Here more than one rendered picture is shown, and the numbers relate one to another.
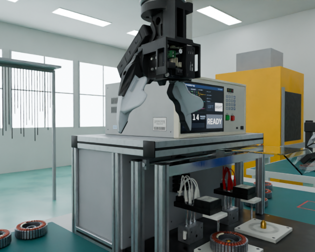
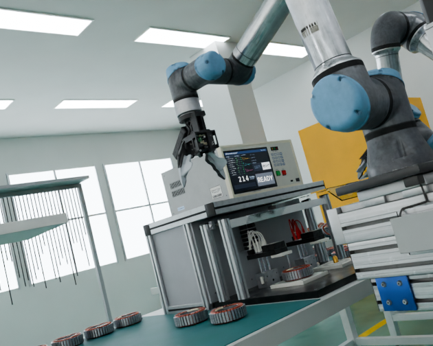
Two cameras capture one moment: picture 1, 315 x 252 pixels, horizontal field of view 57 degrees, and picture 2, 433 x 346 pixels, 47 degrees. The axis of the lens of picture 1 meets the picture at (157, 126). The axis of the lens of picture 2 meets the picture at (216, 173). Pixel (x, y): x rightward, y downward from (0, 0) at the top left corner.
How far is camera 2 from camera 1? 0.95 m
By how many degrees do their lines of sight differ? 8
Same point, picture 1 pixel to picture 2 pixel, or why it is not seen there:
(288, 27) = not seen: hidden behind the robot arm
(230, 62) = not seen: hidden behind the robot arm
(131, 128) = (194, 204)
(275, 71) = not seen: hidden behind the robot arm
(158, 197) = (227, 245)
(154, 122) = (212, 192)
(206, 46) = (280, 93)
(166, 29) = (194, 127)
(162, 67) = (196, 147)
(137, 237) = (220, 286)
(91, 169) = (168, 248)
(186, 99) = (217, 161)
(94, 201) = (178, 275)
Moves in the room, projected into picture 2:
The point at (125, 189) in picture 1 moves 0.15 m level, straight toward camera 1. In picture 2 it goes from (201, 252) to (202, 253)
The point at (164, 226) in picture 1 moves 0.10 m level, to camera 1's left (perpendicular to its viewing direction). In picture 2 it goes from (238, 266) to (209, 273)
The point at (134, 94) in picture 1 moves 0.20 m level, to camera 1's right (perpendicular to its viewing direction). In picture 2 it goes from (185, 165) to (255, 146)
